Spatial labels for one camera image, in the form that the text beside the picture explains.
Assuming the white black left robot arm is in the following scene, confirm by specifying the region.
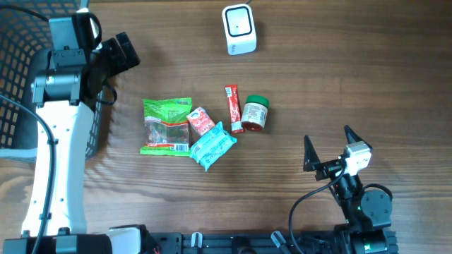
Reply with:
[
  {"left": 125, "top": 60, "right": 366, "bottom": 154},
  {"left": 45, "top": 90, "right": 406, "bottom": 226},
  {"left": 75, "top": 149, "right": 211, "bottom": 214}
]
[{"left": 3, "top": 8, "right": 157, "bottom": 253}]

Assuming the red stick sachet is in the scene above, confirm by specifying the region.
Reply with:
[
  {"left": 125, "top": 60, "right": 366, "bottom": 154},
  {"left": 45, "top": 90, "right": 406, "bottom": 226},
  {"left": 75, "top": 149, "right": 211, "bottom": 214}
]
[{"left": 225, "top": 84, "right": 244, "bottom": 133}]

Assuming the teal white tissue pack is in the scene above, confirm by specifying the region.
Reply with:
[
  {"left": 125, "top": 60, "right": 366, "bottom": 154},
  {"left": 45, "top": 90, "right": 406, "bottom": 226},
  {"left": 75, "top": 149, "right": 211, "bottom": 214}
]
[{"left": 189, "top": 121, "right": 237, "bottom": 172}]

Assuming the small red white carton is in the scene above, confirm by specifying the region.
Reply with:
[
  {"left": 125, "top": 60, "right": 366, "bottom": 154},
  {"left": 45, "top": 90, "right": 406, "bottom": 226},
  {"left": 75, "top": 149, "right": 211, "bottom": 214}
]
[{"left": 186, "top": 107, "right": 215, "bottom": 136}]

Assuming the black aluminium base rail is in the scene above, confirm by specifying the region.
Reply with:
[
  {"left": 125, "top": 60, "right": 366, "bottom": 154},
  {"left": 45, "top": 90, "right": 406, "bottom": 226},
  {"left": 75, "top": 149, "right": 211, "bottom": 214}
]
[{"left": 141, "top": 231, "right": 400, "bottom": 254}]

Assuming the white barcode scanner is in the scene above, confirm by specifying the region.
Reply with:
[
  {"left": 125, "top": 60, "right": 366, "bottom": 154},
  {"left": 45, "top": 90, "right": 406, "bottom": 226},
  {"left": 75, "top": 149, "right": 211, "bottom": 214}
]
[{"left": 222, "top": 4, "right": 257, "bottom": 56}]

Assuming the green lid jar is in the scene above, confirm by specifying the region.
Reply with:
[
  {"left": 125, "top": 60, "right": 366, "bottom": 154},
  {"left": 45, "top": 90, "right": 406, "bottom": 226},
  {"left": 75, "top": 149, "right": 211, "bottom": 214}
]
[{"left": 241, "top": 95, "right": 269, "bottom": 131}]

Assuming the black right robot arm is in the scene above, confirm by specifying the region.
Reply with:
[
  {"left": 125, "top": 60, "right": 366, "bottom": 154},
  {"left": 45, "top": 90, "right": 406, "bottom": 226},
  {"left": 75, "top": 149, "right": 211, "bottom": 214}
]
[{"left": 297, "top": 126, "right": 398, "bottom": 254}]

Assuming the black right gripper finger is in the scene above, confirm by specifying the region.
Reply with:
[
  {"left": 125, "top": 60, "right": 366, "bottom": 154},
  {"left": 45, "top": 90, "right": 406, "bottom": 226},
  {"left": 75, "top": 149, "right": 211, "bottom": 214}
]
[
  {"left": 303, "top": 135, "right": 321, "bottom": 172},
  {"left": 344, "top": 125, "right": 372, "bottom": 150}
]

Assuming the grey plastic mesh basket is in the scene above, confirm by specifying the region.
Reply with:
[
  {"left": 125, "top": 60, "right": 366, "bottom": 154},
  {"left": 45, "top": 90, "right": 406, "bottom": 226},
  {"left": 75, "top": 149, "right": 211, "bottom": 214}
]
[{"left": 1, "top": 0, "right": 89, "bottom": 162}]

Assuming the green gummy candy bag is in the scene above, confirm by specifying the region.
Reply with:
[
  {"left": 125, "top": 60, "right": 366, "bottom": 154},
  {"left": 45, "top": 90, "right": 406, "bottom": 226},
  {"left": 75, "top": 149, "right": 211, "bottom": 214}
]
[{"left": 140, "top": 97, "right": 192, "bottom": 157}]

